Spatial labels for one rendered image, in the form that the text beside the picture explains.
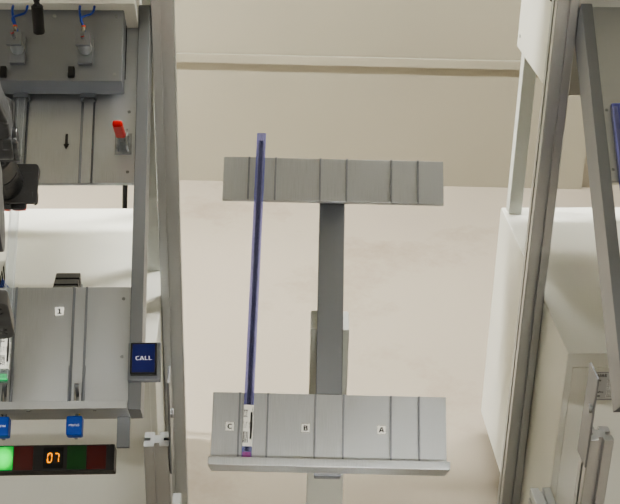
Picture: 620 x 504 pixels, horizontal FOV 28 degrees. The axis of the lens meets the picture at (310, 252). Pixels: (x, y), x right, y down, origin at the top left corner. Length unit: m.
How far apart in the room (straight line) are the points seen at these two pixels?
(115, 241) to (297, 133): 1.87
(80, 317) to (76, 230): 0.76
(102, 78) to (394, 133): 2.48
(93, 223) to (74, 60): 0.73
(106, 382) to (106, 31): 0.59
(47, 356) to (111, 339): 0.10
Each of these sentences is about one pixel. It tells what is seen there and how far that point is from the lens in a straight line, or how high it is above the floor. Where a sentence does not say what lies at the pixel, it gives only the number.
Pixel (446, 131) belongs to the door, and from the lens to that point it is 4.47.
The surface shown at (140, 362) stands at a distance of 1.91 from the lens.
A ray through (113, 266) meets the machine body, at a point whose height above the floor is 0.62.
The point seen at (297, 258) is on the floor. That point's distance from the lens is 3.97.
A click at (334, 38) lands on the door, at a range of 4.34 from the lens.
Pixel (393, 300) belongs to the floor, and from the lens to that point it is 3.75.
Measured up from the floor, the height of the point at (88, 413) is 0.70.
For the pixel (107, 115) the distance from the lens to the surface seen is 2.12.
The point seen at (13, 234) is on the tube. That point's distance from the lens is 2.04.
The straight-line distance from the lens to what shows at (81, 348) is 1.98.
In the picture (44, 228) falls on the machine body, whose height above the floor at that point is 0.62.
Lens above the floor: 1.79
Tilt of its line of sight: 26 degrees down
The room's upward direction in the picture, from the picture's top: 1 degrees clockwise
